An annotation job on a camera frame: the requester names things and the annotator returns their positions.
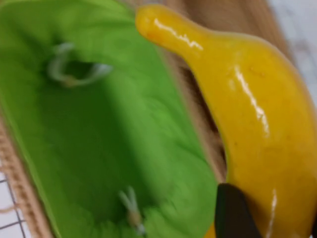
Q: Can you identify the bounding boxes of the woven wicker basket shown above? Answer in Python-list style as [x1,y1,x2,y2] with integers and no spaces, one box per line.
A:
[0,0,298,238]

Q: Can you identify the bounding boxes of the green fabric basket liner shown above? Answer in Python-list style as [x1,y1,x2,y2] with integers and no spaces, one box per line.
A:
[0,0,216,238]

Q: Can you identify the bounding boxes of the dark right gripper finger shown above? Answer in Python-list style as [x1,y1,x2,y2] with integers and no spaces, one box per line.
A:
[214,182,264,238]

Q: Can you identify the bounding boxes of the white liner tie string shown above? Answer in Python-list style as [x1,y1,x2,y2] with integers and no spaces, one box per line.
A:
[118,185,147,237]
[47,42,112,88]

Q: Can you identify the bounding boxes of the yellow plastic banana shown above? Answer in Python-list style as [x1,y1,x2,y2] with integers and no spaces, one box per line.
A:
[135,4,317,238]

